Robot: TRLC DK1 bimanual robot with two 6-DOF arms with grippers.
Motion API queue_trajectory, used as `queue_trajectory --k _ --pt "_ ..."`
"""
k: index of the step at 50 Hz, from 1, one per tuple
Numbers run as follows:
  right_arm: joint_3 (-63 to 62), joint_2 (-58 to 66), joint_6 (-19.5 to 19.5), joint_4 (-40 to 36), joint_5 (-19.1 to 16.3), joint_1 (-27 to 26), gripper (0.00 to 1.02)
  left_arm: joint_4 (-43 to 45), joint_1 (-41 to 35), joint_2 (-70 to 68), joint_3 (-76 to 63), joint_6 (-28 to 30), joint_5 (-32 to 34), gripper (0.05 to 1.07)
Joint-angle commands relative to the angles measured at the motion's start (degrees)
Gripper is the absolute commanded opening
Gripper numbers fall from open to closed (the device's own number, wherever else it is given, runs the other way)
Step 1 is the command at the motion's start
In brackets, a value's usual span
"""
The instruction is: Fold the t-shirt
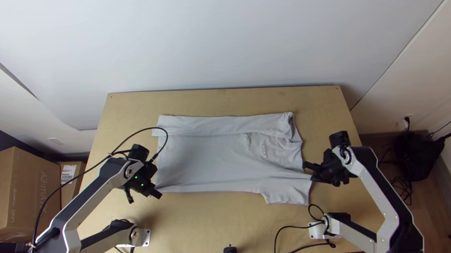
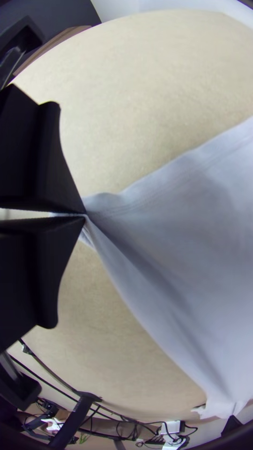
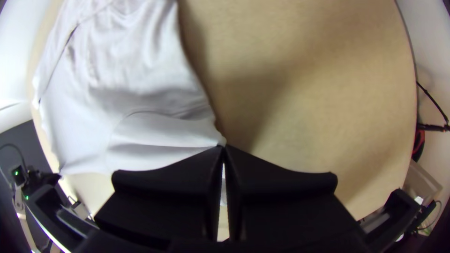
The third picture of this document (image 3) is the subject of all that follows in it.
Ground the black cable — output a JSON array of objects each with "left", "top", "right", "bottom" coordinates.
[{"left": 416, "top": 81, "right": 450, "bottom": 133}]

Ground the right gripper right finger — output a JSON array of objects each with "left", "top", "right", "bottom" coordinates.
[{"left": 225, "top": 143, "right": 367, "bottom": 247}]

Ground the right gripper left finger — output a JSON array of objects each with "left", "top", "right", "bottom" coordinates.
[{"left": 94, "top": 145, "right": 225, "bottom": 247}]

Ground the grey t-shirt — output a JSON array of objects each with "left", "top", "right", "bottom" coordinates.
[{"left": 31, "top": 0, "right": 228, "bottom": 208}]

